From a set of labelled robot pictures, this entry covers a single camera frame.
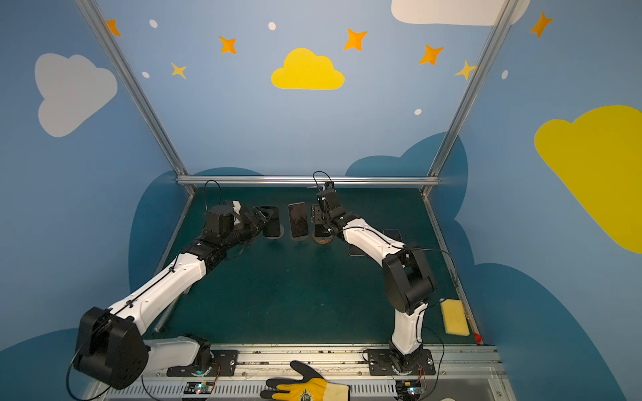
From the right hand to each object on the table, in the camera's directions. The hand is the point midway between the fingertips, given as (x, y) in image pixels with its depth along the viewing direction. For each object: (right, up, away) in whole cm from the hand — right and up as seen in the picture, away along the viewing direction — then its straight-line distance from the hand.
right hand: (324, 206), depth 93 cm
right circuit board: (+24, -54, -22) cm, 63 cm away
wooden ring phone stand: (-1, -14, +11) cm, 18 cm away
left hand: (-17, -5, -13) cm, 22 cm away
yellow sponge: (+43, -38, -11) cm, 59 cm away
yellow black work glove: (-4, -51, -24) cm, 57 cm away
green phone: (+8, -13, -30) cm, 33 cm away
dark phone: (-2, -5, -9) cm, 11 cm away
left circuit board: (-36, -53, -23) cm, 68 cm away
